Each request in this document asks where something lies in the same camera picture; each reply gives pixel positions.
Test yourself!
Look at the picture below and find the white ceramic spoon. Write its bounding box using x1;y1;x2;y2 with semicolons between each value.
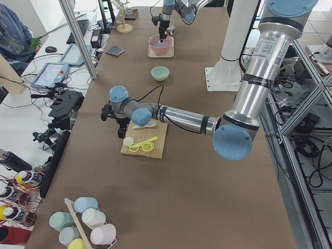
133;121;157;130

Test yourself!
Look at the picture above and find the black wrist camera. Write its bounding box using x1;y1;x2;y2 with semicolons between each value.
101;104;114;121
151;16;159;26

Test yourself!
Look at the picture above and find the black thermos bottle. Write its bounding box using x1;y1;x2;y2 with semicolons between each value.
1;149;32;172

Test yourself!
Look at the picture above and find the metal ice scoop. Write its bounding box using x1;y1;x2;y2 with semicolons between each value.
166;25;176;36

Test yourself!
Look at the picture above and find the near teach pendant tablet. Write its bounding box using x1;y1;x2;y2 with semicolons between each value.
30;63;69;89

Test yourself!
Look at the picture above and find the teach pendant tablet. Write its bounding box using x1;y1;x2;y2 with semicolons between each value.
59;44;84;66
30;63;69;89

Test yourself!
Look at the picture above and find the black flat bar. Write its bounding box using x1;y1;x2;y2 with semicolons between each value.
39;131;71;199

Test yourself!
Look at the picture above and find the black stand bracket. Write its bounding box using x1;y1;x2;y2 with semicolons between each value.
48;90;84;118

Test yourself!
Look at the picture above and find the black keyboard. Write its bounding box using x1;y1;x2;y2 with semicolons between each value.
66;19;90;45

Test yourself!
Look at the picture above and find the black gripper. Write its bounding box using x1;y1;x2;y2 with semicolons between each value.
159;18;169;42
115;117;129;138

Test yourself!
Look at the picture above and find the wooden cup tree stand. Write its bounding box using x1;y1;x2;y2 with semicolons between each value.
112;0;133;33

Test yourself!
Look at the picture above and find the pink bowl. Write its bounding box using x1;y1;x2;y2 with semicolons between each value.
148;35;174;55

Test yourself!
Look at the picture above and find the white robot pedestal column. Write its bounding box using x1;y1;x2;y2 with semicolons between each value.
205;0;260;91

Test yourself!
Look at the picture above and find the black computer mouse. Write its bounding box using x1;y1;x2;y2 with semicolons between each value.
45;46;57;53

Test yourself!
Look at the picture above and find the yellow plastic spoon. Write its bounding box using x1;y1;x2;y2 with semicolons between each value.
129;136;158;148

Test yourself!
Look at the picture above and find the far teach pendant tablet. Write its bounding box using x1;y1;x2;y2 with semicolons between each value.
59;44;84;66

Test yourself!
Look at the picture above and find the grey blue cup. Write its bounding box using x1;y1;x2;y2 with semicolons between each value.
59;227;81;247

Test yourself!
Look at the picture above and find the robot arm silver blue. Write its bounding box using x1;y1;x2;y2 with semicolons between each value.
101;1;316;160
152;0;213;43

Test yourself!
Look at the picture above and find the beige tray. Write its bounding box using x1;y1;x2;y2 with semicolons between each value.
147;35;174;58

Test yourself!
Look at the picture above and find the light blue cup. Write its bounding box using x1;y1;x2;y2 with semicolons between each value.
74;197;98;214

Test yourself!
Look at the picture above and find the yellow cup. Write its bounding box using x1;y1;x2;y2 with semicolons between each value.
67;238;87;249

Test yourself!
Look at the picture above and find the dark tray with items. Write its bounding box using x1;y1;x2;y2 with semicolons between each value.
124;9;138;20

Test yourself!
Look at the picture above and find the pink cup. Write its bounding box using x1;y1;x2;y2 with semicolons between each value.
90;224;117;245

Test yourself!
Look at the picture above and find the aluminium frame post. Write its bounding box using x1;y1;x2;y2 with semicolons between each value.
59;0;97;80

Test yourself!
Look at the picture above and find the yellow sauce bottle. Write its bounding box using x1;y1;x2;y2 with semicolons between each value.
17;171;43;187

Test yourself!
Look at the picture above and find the white cup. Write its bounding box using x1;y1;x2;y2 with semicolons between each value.
81;208;106;229

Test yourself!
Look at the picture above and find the copper wire bottle rack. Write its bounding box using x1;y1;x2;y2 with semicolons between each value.
1;170;45;229

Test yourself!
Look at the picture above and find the bamboo cutting board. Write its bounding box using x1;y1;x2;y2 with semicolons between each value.
120;121;168;159

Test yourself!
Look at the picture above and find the pile of clear ice cubes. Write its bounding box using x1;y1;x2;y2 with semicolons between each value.
151;39;171;48

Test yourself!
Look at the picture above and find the mint green cup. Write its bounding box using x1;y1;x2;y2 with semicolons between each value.
49;212;74;232

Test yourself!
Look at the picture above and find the black power adapter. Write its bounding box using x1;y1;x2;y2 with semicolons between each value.
90;29;103;48

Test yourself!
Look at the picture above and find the mint green bowl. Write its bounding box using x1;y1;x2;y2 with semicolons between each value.
151;66;170;81

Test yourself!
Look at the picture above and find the grey folded cloth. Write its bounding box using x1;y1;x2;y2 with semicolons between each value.
106;45;126;58

